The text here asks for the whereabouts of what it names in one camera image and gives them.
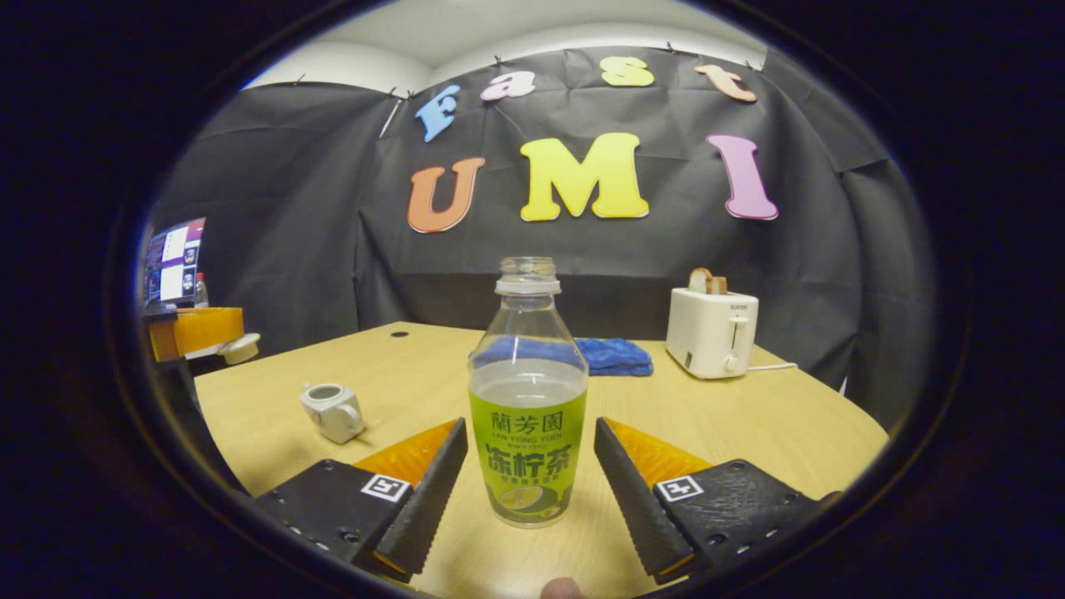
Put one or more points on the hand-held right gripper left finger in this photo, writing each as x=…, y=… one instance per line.
x=428, y=507

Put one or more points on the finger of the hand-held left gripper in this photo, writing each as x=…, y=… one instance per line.
x=204, y=329

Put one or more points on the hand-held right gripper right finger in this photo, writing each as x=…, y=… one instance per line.
x=636, y=516

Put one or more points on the white teacup lid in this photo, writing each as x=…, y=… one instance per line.
x=241, y=348

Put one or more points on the green label water bottle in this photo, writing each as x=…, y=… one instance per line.
x=527, y=433

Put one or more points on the white teacup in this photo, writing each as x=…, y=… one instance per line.
x=337, y=416

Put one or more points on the red cap plastic bottle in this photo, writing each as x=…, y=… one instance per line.
x=200, y=291

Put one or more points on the computer monitor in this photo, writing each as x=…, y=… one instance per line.
x=175, y=258

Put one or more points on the black backdrop cloth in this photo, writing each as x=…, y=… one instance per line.
x=333, y=249

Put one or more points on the blue towel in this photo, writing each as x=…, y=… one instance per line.
x=616, y=356

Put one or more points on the white toaster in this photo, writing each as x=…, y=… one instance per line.
x=707, y=333

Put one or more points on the brown bread slice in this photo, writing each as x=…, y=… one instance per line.
x=705, y=281

